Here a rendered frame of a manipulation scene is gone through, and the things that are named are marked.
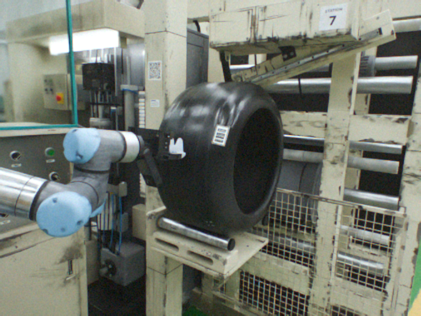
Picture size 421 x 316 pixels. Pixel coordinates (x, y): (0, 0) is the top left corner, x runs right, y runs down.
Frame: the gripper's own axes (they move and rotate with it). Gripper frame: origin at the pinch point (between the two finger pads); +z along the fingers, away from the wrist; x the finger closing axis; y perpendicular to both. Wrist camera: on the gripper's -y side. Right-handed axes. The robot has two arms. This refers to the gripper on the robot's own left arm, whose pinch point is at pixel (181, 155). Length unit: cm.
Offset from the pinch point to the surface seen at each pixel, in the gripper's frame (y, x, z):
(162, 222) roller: -29.9, 21.2, 18.1
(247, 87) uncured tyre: 24.7, -8.8, 20.5
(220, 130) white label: 9.1, -10.0, 5.0
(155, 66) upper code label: 32.5, 33.0, 17.9
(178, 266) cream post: -56, 27, 38
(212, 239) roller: -29.7, -3.3, 18.1
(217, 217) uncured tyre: -19.1, -9.1, 10.3
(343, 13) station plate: 54, -31, 41
